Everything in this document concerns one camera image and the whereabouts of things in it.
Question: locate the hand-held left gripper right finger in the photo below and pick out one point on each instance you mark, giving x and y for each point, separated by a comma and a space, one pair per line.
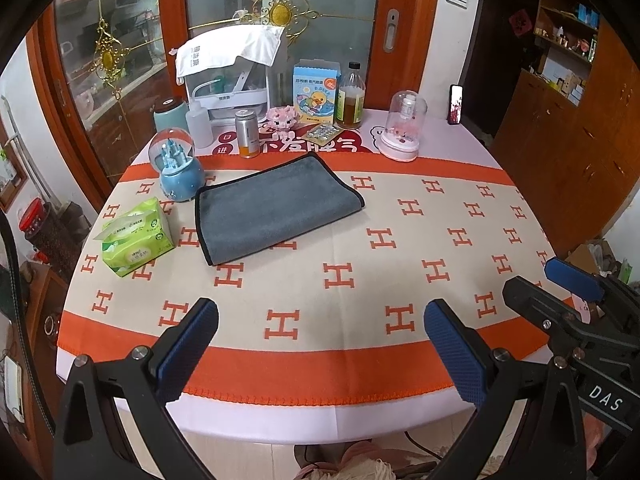
457, 355

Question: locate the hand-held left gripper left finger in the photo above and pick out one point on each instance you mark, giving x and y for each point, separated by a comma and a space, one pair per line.
182, 345

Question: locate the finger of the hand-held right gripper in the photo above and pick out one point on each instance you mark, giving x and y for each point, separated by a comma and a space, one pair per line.
540, 305
572, 277

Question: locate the grey towel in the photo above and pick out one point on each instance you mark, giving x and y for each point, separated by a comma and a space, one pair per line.
275, 205

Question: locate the cardboard box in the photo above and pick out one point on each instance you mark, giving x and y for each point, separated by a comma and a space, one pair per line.
592, 257

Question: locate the green tissue pack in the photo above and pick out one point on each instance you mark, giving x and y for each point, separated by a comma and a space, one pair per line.
137, 237

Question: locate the wooden shelf cabinet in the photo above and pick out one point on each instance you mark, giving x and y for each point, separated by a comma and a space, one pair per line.
565, 150

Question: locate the person's pink clothing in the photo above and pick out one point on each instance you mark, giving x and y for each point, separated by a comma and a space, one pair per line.
350, 462

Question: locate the orange patterned table blanket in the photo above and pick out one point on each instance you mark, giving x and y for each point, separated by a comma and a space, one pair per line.
350, 240

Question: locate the blue castle snow globe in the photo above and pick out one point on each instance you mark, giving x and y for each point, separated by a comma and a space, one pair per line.
177, 170

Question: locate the red lid jar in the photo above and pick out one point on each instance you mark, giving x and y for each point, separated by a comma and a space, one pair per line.
34, 217

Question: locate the smartphone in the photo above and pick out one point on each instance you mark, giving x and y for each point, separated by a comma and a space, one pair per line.
455, 105

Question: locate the white squeeze bottle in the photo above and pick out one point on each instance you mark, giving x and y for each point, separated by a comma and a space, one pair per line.
199, 127

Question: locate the silver can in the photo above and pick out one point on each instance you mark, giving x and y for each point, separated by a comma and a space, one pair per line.
246, 135

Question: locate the pink dome humidifier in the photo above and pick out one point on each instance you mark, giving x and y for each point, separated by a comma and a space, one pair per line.
402, 130

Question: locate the teal thermos cup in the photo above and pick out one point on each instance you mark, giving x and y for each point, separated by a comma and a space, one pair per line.
169, 115

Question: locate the pink block toy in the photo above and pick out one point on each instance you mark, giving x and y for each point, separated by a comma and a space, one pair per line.
281, 119

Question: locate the pill blister pack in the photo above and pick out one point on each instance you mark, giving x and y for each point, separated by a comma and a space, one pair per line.
318, 132

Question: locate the white countertop appliance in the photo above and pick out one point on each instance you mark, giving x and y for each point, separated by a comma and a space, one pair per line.
240, 92

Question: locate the red paper door decoration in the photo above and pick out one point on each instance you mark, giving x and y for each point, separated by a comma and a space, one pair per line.
520, 23

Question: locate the glass bottle with amber liquid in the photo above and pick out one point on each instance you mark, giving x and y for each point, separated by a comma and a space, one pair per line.
350, 102

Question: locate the blue duck print box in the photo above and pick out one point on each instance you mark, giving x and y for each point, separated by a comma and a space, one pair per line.
316, 92

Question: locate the white cloth bag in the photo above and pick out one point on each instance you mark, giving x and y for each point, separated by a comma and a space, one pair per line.
225, 52

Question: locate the glass sliding door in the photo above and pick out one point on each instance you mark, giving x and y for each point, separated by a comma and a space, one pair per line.
325, 25

